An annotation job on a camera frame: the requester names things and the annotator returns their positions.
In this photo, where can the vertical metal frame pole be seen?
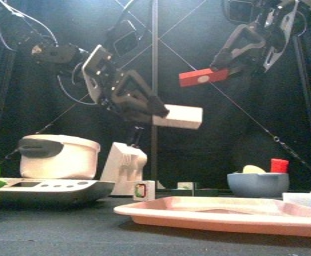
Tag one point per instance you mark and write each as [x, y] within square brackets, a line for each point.
[154, 150]

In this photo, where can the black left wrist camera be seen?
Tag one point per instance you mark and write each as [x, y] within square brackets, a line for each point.
[125, 40]

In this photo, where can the red white-striped salmon slice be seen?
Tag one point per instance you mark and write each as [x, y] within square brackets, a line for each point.
[205, 77]

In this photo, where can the blue-grey bowl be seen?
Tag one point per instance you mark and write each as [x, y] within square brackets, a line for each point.
[258, 185]

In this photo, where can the white toy kitchen scale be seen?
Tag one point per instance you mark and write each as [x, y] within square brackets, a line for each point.
[55, 190]

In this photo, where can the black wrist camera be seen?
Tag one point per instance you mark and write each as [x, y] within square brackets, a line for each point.
[125, 40]
[239, 10]

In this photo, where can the dark slanted frame pole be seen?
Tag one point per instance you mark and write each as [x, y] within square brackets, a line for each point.
[306, 100]

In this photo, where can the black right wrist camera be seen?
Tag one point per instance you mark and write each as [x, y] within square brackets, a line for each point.
[239, 10]

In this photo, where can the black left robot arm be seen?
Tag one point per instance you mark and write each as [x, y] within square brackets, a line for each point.
[51, 53]

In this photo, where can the white tile with fruit picture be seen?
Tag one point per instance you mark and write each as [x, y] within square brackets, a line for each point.
[143, 190]

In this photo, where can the white toy knife block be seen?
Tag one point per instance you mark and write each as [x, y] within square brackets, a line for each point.
[122, 170]

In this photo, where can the white speckled rice block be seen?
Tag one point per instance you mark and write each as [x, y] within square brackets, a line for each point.
[185, 116]

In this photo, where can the red toy block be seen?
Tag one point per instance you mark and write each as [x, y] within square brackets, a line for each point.
[280, 165]

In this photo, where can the pink plastic tray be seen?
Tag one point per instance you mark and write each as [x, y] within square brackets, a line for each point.
[215, 213]

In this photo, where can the sushi roll with green centre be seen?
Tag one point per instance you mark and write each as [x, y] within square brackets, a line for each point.
[185, 185]

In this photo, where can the pale yellow toy food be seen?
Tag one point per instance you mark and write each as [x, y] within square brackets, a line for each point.
[253, 169]

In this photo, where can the white plastic box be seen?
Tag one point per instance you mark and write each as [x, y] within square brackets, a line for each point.
[305, 200]

